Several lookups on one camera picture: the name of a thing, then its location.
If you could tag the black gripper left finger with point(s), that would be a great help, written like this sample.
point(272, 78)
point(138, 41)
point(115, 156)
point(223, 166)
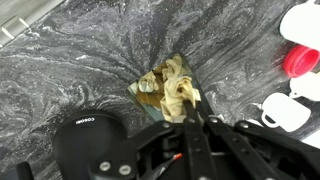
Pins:
point(197, 149)

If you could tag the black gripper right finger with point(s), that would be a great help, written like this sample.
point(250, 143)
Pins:
point(233, 156)

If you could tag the brown paper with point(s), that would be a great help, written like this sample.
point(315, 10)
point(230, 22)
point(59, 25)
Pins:
point(176, 91)
point(170, 68)
point(147, 83)

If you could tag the white mug upright near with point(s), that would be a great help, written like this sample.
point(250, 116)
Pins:
point(279, 110)

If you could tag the white mug upright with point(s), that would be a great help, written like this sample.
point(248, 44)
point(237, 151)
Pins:
point(279, 110)
point(307, 86)

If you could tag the white mug upright far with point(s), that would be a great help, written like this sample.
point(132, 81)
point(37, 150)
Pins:
point(307, 86)

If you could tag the black gooseneck kettle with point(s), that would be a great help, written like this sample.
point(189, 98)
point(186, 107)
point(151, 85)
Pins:
point(84, 137)

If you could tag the white mug lying down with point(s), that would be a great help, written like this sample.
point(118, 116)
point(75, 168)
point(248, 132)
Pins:
point(301, 24)

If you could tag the left cabinet door handle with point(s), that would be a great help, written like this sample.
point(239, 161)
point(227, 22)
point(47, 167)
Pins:
point(11, 28)

